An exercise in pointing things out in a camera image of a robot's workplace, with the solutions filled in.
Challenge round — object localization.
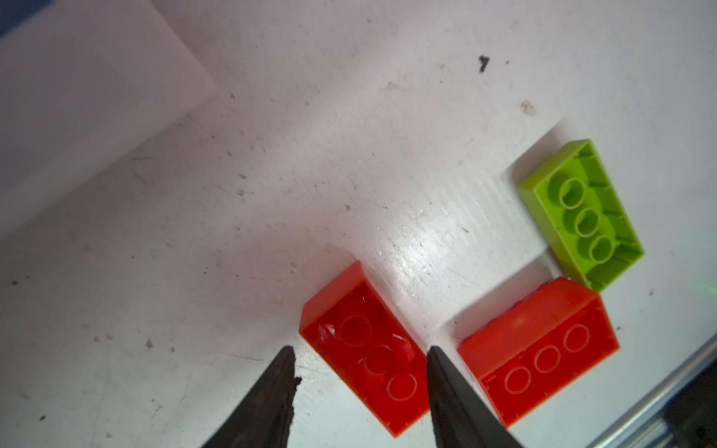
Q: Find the white three-compartment tray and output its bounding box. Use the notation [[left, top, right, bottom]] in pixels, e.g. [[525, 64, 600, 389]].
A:
[[1, 1, 216, 233]]

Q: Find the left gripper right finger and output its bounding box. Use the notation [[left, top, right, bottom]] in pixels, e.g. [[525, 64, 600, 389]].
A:
[[427, 345, 521, 448]]

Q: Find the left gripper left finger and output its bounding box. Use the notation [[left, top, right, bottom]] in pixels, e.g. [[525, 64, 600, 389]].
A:
[[205, 345, 302, 448]]

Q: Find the red lego lower right flat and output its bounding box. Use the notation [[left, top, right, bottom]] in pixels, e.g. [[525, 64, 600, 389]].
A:
[[457, 277, 620, 427]]

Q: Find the red lego cluster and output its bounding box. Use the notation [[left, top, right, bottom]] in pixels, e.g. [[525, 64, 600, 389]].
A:
[[299, 261, 429, 438]]

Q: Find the green lego right pair left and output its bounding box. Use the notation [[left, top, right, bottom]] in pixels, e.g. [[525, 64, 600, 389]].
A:
[[518, 139, 644, 292]]

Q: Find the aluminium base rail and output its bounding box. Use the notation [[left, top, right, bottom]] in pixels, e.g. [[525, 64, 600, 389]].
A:
[[588, 335, 716, 447]]

